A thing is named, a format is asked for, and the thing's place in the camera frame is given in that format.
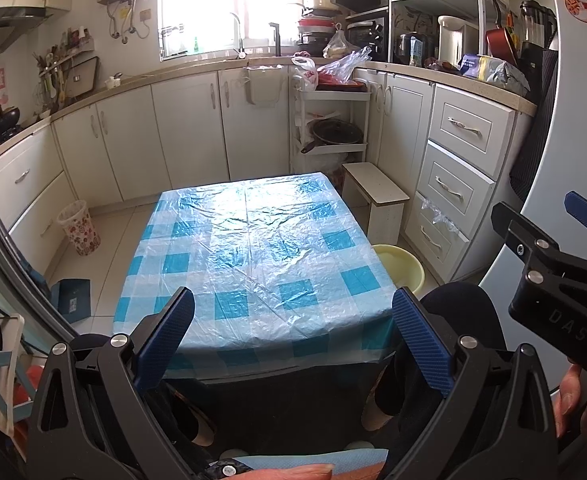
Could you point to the blender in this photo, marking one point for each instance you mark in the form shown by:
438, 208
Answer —
533, 25

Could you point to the red plastic object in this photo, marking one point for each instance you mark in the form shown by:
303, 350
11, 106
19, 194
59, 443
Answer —
26, 385

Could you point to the red frying pan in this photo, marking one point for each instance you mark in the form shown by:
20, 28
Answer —
501, 45

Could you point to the black wok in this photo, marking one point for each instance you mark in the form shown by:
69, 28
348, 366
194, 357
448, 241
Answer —
336, 132

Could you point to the blue yellow bag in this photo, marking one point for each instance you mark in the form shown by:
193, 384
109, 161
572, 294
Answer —
503, 72

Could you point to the black pot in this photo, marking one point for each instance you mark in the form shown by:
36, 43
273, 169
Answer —
4, 122

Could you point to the crumpled clear plastic film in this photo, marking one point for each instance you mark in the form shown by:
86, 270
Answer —
436, 212

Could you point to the white two-drawer cabinet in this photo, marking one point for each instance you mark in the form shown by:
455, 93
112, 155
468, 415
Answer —
23, 180

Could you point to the dark cutting board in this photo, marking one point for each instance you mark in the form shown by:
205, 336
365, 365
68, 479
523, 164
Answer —
83, 77

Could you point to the person's left hand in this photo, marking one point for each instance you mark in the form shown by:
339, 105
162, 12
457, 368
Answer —
303, 474

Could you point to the yellow plastic basin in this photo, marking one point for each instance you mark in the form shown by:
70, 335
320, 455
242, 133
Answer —
403, 265

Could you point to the white low stool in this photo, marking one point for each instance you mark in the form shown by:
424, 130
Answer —
378, 185

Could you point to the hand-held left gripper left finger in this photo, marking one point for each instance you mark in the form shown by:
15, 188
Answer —
166, 340

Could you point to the black toaster oven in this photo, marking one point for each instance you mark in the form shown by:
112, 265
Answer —
366, 35

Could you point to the white hanging bin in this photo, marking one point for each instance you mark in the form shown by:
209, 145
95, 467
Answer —
263, 90

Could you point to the person's right hand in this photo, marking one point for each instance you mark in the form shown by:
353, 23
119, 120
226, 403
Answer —
566, 400

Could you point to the floral wastebasket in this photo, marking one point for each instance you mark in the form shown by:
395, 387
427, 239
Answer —
81, 230

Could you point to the spice wall rack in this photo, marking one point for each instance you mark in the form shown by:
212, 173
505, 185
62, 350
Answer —
76, 42

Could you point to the grey sliding door frame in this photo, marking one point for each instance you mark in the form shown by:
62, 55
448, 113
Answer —
28, 300

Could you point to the white water boiler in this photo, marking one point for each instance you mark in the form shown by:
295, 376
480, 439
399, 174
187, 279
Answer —
453, 37

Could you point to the range hood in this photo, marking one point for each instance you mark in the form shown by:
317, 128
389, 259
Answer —
8, 17

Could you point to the plastic bag of food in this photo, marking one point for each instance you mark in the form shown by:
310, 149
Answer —
338, 47

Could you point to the utensil wall rack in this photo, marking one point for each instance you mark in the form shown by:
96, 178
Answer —
48, 75

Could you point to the white counter shelf rack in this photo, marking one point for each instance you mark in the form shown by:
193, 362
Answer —
433, 0

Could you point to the blue checked tablecloth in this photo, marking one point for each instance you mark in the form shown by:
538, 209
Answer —
253, 260

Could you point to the white base cabinets row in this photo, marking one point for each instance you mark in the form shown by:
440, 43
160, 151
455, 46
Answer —
188, 125

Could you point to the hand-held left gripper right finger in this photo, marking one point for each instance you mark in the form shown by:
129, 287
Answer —
423, 345

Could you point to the white refrigerator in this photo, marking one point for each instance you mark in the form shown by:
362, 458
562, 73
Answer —
573, 135

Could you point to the wall socket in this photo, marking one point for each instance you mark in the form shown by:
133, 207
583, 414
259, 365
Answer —
146, 14

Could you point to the white storage trolley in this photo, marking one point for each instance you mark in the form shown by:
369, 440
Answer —
333, 95

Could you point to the red white plastic bag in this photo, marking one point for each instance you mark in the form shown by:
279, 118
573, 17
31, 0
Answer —
307, 77

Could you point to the white double-door base cabinet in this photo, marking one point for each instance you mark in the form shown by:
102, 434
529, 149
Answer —
406, 125

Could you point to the dark striped cloth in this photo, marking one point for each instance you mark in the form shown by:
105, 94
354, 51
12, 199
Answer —
536, 125

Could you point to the white three-drawer cabinet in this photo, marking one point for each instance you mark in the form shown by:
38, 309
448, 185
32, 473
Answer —
466, 130

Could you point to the red tray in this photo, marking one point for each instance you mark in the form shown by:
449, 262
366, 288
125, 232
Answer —
341, 84

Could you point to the clear plastic bag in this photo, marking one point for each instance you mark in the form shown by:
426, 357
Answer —
346, 65

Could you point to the chrome kitchen faucet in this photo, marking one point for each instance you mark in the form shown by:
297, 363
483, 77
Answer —
240, 45

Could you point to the beige kitchen countertop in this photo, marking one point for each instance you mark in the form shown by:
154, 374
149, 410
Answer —
183, 70

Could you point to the kitchen window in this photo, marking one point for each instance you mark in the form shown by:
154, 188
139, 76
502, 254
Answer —
223, 5

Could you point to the black water tap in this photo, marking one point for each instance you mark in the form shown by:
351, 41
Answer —
277, 40

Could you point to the light blue cloth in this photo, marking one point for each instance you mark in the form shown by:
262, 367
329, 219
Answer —
318, 457

